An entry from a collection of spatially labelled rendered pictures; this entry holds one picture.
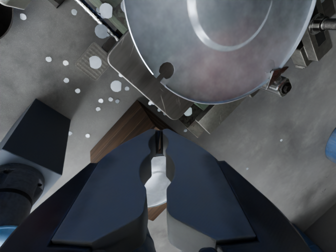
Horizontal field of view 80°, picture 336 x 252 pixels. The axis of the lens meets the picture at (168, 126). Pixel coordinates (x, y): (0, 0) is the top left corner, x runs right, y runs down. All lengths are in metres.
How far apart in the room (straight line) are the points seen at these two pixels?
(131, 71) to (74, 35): 0.79
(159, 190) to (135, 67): 0.77
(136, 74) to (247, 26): 0.17
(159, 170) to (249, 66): 0.66
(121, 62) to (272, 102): 1.47
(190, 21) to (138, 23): 0.07
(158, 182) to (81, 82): 0.60
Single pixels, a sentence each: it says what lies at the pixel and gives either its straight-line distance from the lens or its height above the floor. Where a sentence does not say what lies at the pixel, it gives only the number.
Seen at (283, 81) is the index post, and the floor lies 0.79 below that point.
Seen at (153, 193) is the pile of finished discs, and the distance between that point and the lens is 0.98.
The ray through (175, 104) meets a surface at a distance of 0.31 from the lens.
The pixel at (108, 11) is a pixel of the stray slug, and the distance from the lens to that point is 0.40.
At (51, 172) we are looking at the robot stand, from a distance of 0.75.
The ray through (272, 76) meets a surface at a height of 0.79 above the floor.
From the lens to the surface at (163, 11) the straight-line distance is 0.28.
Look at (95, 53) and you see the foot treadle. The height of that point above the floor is 0.16.
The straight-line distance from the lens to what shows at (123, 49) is 0.27.
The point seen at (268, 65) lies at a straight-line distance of 0.38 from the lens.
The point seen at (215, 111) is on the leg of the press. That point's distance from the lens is 0.53.
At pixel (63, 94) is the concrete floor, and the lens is 1.10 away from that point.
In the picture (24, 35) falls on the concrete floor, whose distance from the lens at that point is 1.07.
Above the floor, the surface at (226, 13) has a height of 0.79.
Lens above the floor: 1.05
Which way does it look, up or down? 57 degrees down
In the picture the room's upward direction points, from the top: 141 degrees clockwise
